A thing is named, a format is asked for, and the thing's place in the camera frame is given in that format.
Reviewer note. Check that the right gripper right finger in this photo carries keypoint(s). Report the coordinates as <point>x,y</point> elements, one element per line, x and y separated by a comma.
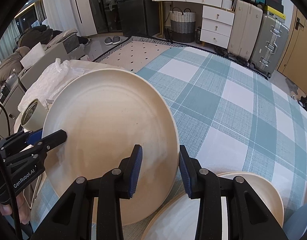
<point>188,170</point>

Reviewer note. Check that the large cream plate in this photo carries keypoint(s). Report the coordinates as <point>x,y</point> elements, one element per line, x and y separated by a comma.
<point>105,113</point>

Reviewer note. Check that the woven laundry basket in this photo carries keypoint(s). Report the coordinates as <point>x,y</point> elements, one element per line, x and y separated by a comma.
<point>183,24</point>

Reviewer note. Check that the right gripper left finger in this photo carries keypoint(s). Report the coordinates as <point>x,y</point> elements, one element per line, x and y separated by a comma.
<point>131,169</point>

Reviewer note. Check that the wooden door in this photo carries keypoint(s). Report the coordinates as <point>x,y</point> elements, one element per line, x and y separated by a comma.
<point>293,64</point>

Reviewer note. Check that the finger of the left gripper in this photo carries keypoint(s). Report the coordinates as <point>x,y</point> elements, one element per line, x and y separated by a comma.
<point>20,140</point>
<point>39,148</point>

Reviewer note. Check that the white cylindrical canister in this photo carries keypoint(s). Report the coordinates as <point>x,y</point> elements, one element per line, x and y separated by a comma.
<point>34,116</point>

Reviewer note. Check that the stacked shoe boxes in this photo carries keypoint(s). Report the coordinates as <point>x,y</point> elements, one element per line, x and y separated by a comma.
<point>275,9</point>

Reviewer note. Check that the person's left hand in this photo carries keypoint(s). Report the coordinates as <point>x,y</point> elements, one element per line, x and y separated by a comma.
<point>23,209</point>

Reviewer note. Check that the silver suitcase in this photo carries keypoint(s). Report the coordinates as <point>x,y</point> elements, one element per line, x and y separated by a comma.
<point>269,46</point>

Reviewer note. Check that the beige suitcase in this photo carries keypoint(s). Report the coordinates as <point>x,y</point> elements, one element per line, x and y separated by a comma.
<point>246,26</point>

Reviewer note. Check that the white vanity dresser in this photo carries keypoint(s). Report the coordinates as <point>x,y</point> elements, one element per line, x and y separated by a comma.
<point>215,17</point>

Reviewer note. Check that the black refrigerator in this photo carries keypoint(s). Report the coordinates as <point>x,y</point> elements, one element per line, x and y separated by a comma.
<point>139,17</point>

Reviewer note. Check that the grey slippers pair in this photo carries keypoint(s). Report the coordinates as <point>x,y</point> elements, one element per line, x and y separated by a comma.
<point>112,41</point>

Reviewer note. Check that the blue bowl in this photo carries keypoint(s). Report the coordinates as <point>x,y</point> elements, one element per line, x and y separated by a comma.
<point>296,225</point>

